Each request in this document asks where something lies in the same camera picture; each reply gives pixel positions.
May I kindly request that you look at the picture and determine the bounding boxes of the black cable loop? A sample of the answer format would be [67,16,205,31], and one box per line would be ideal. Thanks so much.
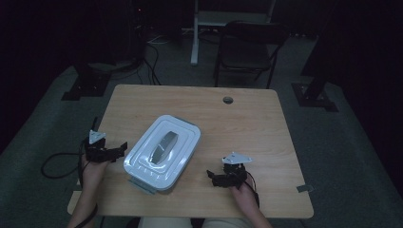
[40,152,87,180]

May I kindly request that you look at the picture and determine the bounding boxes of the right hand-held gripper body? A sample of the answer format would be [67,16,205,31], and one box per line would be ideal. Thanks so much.
[218,151,254,190]

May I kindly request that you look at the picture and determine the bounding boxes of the black folding chair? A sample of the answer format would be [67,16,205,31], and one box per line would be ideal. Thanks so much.
[213,20,290,90]

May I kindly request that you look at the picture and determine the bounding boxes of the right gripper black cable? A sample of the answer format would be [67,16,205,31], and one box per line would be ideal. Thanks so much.
[244,170,261,209]

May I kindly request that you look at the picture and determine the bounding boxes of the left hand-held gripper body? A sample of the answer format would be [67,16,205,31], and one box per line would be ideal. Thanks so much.
[83,129,116,164]

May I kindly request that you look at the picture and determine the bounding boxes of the person's left hand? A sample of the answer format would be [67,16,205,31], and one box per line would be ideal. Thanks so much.
[80,155,109,193]

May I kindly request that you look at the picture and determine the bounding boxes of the black stand with base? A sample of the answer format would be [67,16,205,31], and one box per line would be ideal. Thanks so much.
[61,60,112,102]
[291,0,339,113]

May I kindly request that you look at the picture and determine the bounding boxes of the bundle of floor cables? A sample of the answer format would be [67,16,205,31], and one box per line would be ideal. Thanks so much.
[110,31,191,86]

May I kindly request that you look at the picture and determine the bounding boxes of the clear plastic storage box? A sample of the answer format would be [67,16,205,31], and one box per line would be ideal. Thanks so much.
[123,115,202,196]

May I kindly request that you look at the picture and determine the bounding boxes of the person's right hand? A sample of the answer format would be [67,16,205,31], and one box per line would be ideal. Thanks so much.
[227,180,260,208]

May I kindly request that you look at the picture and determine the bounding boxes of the person's legs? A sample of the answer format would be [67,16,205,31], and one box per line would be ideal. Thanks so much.
[136,217,255,228]

